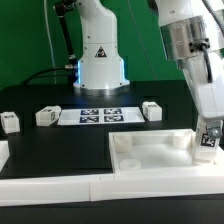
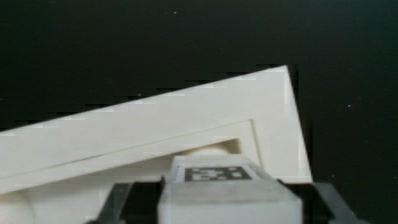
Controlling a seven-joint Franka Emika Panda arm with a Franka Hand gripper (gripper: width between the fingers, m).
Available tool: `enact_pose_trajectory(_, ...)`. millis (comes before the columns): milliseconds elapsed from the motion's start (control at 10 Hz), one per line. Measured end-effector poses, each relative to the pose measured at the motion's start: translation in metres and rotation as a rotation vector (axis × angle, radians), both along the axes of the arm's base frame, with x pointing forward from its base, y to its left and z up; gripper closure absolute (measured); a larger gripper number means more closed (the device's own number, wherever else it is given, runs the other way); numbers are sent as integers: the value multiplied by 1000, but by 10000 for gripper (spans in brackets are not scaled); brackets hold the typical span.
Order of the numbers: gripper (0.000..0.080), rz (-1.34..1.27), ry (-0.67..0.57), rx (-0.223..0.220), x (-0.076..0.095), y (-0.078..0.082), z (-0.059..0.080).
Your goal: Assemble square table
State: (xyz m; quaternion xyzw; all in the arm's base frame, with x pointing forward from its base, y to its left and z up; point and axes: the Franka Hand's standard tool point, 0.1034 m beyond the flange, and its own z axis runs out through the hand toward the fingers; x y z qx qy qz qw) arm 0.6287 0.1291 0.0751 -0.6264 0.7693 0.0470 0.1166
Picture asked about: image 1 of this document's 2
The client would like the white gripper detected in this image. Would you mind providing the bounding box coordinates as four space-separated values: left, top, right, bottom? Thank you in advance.
183 56 224 147

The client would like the white square tabletop tray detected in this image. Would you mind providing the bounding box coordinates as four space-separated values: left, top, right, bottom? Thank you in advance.
108 128 224 174

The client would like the white sheet with AprilTags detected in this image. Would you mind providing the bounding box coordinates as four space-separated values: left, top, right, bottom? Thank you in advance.
58 107 144 126

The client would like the white U-shaped obstacle fence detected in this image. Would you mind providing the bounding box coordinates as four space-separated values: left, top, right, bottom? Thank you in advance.
0 130 224 208

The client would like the white block at left edge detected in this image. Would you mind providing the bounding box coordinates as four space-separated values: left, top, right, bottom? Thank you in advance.
0 141 9 171

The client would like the black cable bundle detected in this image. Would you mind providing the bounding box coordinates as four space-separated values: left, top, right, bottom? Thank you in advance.
19 0 80 86

